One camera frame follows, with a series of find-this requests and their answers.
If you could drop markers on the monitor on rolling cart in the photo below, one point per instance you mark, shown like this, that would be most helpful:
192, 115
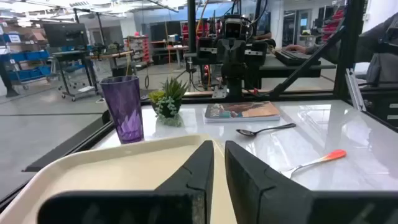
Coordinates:
65, 35

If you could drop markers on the colourful cover book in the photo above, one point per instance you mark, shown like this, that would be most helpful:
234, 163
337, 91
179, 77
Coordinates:
242, 110

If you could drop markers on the red bin rack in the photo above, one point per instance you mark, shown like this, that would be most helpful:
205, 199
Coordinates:
334, 25

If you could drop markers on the person's hand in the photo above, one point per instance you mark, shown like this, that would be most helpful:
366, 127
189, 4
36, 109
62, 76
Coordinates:
295, 48

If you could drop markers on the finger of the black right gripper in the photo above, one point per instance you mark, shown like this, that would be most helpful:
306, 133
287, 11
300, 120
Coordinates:
224, 51
238, 51

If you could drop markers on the silver aluminium bar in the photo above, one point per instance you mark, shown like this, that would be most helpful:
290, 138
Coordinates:
354, 90

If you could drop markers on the metal spoon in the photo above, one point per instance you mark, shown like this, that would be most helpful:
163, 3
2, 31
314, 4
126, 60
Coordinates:
248, 132

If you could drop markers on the black rolling cart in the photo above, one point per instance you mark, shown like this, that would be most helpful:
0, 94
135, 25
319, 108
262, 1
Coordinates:
71, 56

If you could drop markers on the beige plastic tray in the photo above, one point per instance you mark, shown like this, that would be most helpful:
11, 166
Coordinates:
109, 168

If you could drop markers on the shelf with blue bins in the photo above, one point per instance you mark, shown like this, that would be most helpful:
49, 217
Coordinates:
28, 56

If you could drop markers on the black keyboard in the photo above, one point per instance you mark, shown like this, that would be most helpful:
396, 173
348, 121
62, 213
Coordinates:
295, 57

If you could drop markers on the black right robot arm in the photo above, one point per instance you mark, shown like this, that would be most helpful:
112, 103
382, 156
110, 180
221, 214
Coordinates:
234, 87

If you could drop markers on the metal mounting bracket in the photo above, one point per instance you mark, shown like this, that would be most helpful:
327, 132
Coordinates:
220, 92

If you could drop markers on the purple faceted plastic cup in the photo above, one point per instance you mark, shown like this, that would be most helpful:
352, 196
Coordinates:
124, 109

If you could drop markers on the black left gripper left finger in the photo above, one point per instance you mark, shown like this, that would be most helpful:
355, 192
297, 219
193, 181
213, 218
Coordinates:
186, 186

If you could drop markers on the potted succulent plant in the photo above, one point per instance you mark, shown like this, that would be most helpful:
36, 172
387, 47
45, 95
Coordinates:
168, 102

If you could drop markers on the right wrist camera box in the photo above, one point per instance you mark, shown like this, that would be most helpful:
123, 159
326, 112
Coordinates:
233, 28

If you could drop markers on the black aluminium rig frame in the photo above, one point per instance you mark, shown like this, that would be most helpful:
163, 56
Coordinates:
349, 46

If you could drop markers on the person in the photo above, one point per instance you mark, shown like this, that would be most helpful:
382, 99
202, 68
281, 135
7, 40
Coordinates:
373, 46

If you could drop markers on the black desk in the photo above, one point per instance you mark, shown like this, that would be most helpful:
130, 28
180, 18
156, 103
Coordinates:
280, 70

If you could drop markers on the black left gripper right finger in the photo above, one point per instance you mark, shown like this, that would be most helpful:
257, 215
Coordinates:
248, 186

